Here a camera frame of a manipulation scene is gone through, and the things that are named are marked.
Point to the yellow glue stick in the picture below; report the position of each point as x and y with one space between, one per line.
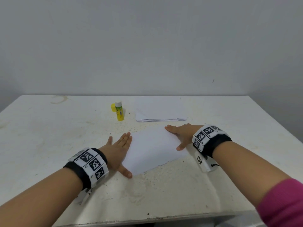
120 112

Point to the person's right hand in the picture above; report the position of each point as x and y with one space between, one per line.
187 133

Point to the glued white paper sheet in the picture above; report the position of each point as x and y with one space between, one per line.
161 110
151 151

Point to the person's left forearm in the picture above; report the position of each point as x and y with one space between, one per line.
35 201

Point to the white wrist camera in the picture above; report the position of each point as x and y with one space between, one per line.
204 162
84 196

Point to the person's right forearm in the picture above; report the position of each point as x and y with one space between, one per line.
251 175

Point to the black marker wristband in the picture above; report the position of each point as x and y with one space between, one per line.
86 167
210 139

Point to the pink sleeve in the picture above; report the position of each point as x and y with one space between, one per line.
284 205

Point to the person's left hand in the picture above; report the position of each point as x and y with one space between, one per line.
116 151

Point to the yellow glue cap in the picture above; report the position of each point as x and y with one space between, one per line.
113 107

